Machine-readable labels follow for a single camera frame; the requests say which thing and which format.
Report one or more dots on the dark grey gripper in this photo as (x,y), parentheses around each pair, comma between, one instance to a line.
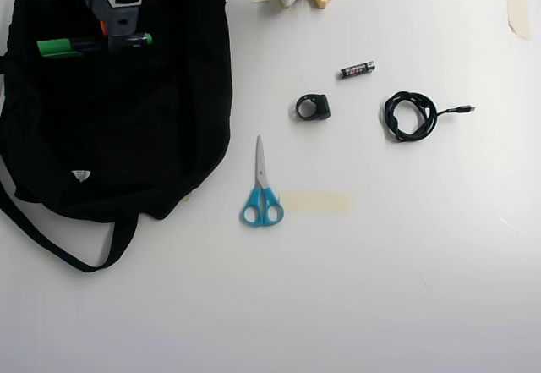
(122,23)

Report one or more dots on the green and black marker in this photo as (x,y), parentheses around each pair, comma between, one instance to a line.
(55,47)

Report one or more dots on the black fabric bag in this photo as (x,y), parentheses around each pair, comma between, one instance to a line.
(105,115)

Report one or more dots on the black AAA battery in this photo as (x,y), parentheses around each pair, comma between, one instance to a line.
(357,70)

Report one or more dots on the wide beige masking tape strip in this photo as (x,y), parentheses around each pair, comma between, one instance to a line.
(317,201)

